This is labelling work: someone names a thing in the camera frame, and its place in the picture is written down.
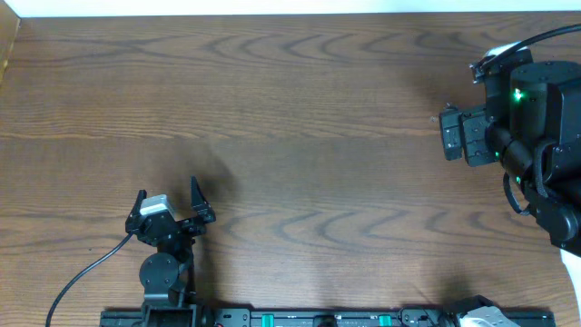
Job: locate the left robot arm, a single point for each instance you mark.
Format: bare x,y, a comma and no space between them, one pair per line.
167,276

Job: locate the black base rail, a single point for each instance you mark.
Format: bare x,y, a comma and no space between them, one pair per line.
476,311

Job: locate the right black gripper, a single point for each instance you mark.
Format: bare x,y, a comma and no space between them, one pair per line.
475,127

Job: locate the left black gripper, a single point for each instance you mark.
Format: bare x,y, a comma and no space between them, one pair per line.
180,225

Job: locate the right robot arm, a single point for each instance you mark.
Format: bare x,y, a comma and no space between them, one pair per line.
530,125

